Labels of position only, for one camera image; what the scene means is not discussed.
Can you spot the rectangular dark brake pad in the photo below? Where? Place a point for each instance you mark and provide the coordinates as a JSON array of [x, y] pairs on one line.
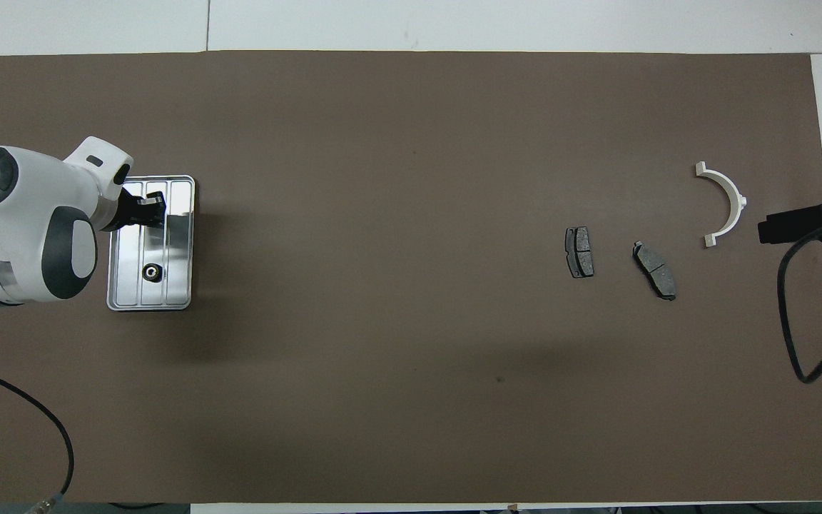
[[580, 253]]

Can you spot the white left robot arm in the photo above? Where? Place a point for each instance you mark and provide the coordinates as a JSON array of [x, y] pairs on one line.
[[33, 214]]

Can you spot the silver metal tray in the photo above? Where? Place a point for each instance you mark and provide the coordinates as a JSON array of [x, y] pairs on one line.
[[175, 285]]

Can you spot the large black bearing gear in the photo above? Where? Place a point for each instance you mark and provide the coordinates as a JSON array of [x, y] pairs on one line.
[[145, 272]]

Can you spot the curved dark brake pad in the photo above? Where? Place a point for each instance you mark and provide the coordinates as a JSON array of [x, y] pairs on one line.
[[655, 271]]

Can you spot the brown table mat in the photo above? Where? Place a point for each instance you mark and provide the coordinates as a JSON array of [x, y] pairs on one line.
[[411, 214]]

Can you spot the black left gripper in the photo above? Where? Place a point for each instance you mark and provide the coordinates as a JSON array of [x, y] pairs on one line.
[[124, 214]]

